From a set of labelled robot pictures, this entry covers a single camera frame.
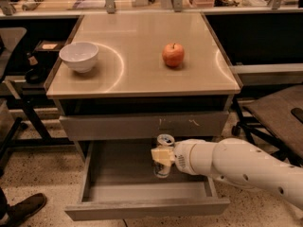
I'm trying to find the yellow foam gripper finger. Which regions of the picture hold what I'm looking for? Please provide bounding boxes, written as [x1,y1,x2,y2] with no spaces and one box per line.
[151,147,175,166]

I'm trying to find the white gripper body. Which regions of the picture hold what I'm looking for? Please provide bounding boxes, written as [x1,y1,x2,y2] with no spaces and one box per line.
[173,139,205,175]

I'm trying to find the closed grey top drawer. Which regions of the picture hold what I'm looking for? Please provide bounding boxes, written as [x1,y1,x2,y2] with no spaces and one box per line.
[60,112,228,141]

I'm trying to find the brown shoe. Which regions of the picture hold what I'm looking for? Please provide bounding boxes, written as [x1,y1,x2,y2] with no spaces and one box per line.
[5,193,47,227]

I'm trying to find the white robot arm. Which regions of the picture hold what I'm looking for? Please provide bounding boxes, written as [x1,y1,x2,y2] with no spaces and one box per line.
[151,134,303,209]

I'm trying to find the black office chair right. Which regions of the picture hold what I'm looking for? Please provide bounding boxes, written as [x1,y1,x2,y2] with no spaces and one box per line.
[231,84,303,166]

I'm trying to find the grey drawer cabinet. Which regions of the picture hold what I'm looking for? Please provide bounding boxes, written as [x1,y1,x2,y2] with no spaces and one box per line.
[44,11,244,163]

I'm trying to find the red apple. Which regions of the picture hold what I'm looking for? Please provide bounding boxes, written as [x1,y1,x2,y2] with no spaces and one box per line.
[162,43,185,67]

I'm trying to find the black chair left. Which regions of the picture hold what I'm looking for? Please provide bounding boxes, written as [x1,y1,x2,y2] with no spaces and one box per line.
[0,27,27,175]

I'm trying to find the silver redbull can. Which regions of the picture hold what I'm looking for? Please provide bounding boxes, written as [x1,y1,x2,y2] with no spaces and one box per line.
[153,134,175,179]

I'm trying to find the white bowl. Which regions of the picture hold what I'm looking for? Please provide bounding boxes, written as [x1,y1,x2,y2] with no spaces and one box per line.
[59,42,98,73]

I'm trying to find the open grey middle drawer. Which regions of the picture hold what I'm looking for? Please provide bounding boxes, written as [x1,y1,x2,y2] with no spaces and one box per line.
[65,141,230,221]

